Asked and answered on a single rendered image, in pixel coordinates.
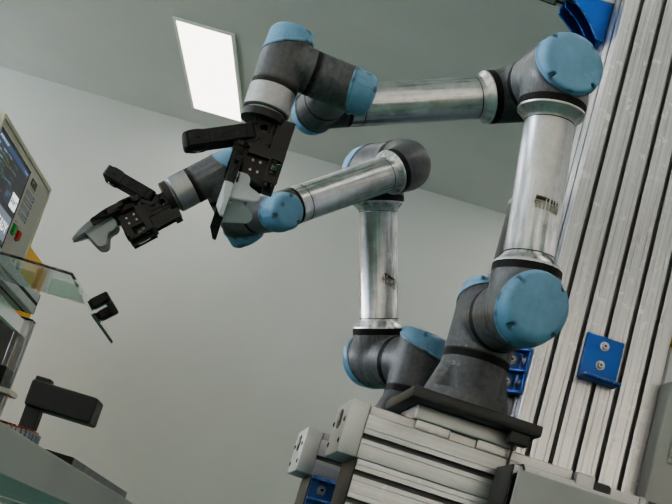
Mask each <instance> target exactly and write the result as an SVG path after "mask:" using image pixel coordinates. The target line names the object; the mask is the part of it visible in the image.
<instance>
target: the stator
mask: <svg viewBox="0 0 672 504"><path fill-rule="evenodd" d="M0 422H2V423H3V424H5V425H6V426H8V427H10V428H11V429H13V430H15V431H16V432H18V433H20V434H21V435H23V436H24V437H26V438H28V439H29V440H31V441H33V442H34V443H36V444H37V445H38V444H39V441H40V439H41V436H40V435H39V433H37V432H36V431H33V430H31V429H28V428H24V427H22V426H20V425H17V426H16V424H13V425H12V423H10V422H9V423H8V422H7V421H4V420H0Z"/></svg>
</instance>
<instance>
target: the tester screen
mask: <svg viewBox="0 0 672 504"><path fill-rule="evenodd" d="M28 177H29V173H28V172H27V170H26V168H25V167H24V165H23V164H22V162H21V160H20V159H19V157H18V156H17V154H16V152H15V151H14V149H13V148H12V146H11V144H10V143H9V141H8V140H7V138H6V136H5V135H4V133H3V132H2V130H1V133H0V204H1V205H2V207H3V208H4V209H5V211H6V212H7V213H8V215H9V216H10V217H11V219H12V218H13V215H14V213H15V212H14V213H13V212H12V210H11V209H10V207H9V206H8V205H7V203H6V202H5V201H4V199H3V198H2V196H3V193H4V191H5V188H6V185H7V183H8V184H9V185H10V187H11V188H12V190H13V191H14V193H15V194H16V196H17V197H18V198H19V200H20V197H21V195H22V192H23V190H24V187H25V184H26V182H27V179H28Z"/></svg>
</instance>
